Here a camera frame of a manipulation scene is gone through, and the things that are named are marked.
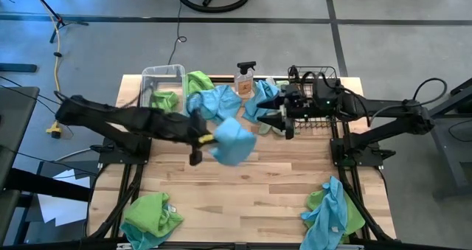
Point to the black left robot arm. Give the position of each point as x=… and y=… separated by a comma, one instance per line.
x=110, y=117

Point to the white paper sheets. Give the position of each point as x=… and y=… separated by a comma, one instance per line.
x=62, y=209

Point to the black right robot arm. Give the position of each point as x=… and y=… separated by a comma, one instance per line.
x=387, y=111

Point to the clear plastic bin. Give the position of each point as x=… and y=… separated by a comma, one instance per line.
x=162, y=78

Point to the dark grey desk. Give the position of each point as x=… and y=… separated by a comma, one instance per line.
x=14, y=124

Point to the blue microfiber towel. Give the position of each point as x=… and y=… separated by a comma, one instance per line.
x=138, y=239
x=263, y=95
x=234, y=143
x=217, y=102
x=328, y=217

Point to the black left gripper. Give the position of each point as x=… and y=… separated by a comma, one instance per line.
x=180, y=126

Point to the black tripod stand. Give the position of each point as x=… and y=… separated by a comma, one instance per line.
x=73, y=23

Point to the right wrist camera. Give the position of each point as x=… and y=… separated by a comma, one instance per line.
x=295, y=92

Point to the pale green microfiber towel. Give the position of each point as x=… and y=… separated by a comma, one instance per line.
x=267, y=129

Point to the clear spray bottle orange label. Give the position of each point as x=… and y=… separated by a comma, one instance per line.
x=244, y=86

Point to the dark side stand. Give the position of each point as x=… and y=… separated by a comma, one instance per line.
x=453, y=150

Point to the black metal rig frame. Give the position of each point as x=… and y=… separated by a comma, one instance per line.
x=206, y=247

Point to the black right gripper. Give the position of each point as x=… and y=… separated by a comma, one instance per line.
x=306, y=108

